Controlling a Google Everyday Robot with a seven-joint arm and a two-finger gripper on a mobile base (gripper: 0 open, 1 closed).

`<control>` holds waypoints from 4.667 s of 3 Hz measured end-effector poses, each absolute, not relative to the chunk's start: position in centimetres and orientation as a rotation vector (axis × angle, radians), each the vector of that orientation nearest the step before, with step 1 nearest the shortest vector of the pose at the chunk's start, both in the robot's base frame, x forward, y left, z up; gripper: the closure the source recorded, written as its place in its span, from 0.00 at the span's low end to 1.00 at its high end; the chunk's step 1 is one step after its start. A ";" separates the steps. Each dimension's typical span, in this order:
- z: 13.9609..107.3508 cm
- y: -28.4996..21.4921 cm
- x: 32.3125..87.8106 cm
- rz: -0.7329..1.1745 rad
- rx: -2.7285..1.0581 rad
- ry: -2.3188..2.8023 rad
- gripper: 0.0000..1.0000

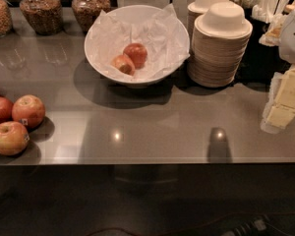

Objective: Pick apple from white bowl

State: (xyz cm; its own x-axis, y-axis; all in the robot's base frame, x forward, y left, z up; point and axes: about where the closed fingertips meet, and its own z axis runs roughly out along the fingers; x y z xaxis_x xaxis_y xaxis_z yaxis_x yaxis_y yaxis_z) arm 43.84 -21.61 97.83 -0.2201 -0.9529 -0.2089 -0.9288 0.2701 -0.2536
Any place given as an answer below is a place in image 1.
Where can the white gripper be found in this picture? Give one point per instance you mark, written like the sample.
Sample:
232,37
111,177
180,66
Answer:
293,41

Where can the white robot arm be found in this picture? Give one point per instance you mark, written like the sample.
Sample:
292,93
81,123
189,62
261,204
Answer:
287,53

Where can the white paper bowl liner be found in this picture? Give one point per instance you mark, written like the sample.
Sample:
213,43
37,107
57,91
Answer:
160,40

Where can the white ceramic bowl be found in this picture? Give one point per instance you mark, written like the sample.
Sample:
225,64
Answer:
137,15

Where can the yellowish red apple in bowl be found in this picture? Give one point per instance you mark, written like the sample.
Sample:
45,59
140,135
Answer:
124,64

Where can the red apple with sticker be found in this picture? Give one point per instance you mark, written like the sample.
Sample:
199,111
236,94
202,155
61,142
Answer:
29,110

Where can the yellow red front apple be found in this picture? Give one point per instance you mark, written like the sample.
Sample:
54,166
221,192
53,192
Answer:
14,138

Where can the dark red apple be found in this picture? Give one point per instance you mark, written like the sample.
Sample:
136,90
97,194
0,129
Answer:
6,106

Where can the front stack of paper bowls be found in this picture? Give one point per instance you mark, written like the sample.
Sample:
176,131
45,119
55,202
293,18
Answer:
220,37

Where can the stack of paper bowls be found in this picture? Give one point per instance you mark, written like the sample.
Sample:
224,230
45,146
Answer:
220,37
197,8

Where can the rear stack of paper bowls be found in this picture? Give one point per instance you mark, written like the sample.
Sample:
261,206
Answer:
197,8

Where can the right glass cereal jar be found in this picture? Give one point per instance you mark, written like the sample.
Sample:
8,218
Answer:
86,11

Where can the middle glass cereal jar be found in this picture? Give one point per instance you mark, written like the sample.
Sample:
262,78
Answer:
44,16

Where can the black cable plug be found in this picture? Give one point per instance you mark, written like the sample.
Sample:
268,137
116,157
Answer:
256,227

